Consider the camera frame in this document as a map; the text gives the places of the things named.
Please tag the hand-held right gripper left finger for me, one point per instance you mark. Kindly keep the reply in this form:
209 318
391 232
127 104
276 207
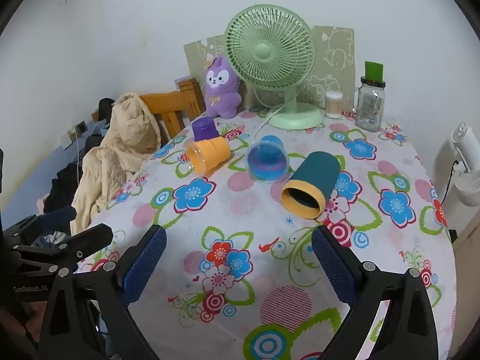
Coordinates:
145 266

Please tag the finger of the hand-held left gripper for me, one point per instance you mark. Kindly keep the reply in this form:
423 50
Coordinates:
87 240

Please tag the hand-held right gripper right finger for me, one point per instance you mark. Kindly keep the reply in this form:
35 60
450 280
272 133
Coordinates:
333 268

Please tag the teal cup with yellow rim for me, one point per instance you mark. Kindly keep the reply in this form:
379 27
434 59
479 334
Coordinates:
311 183

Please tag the clear blue plastic cup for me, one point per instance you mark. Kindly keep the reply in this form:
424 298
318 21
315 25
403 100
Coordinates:
268 161

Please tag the orange plastic cup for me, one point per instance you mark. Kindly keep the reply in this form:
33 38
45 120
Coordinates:
212 153

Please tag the purple plastic cup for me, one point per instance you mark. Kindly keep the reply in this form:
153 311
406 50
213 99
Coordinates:
204 129

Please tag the pile of dark clothes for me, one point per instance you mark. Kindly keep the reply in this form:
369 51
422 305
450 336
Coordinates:
65 185

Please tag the floral tablecloth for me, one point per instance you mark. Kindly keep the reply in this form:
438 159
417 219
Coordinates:
262 228

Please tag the blue bed sheet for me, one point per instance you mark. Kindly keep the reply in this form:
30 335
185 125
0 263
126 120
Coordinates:
26 180

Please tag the beige crumpled garment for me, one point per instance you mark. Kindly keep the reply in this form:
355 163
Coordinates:
120 135

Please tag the white standing fan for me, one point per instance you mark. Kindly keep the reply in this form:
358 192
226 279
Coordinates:
468 183

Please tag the wooden chair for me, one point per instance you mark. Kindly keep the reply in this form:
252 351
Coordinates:
168 102

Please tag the cotton swab container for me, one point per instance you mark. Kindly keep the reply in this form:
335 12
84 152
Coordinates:
333 105

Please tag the glass jar with green lid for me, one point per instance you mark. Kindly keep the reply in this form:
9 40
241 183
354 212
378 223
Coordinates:
369 108

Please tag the purple plush toy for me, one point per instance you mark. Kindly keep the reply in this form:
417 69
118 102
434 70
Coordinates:
221 86

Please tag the green patterned board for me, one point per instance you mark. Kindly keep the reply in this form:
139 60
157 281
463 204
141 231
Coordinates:
337 52

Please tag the green desk fan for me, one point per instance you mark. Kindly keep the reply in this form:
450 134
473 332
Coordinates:
270 50

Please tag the wall socket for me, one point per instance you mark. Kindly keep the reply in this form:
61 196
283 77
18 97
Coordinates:
78 128

